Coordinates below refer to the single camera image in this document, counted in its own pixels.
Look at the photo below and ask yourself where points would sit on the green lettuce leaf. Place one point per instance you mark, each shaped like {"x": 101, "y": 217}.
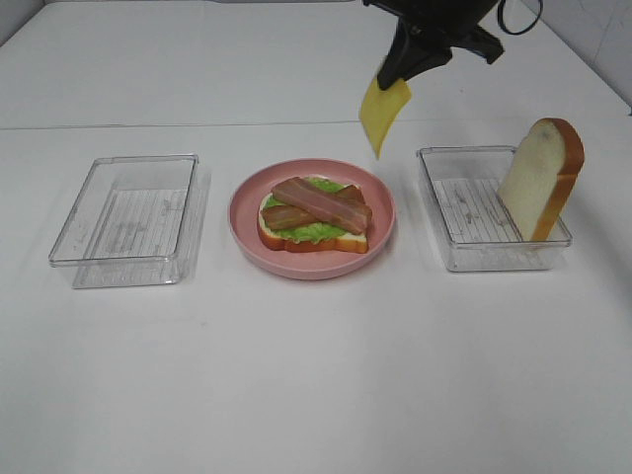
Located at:
{"x": 318, "y": 231}

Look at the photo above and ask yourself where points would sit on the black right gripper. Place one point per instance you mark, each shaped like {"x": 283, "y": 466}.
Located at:
{"x": 424, "y": 25}

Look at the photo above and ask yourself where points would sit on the right clear plastic container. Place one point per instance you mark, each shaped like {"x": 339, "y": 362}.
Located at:
{"x": 473, "y": 230}

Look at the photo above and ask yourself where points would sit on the pink round plate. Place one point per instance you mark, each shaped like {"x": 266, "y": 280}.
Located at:
{"x": 244, "y": 209}

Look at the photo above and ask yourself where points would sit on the yellow cheese slice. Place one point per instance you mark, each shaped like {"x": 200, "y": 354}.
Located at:
{"x": 378, "y": 110}

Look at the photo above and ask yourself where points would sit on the left clear plastic container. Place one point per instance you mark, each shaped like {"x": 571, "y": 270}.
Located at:
{"x": 133, "y": 223}

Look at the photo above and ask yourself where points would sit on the white bread slice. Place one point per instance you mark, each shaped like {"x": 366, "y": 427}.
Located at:
{"x": 543, "y": 172}
{"x": 304, "y": 247}

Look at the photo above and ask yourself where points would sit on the clear plastic container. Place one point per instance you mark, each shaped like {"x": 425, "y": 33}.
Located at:
{"x": 133, "y": 223}
{"x": 473, "y": 230}

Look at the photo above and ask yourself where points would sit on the brown bacon strip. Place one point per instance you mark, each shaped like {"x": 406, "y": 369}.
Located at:
{"x": 278, "y": 216}

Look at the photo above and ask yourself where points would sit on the pink bacon strip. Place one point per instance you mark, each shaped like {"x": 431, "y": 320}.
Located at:
{"x": 349, "y": 214}

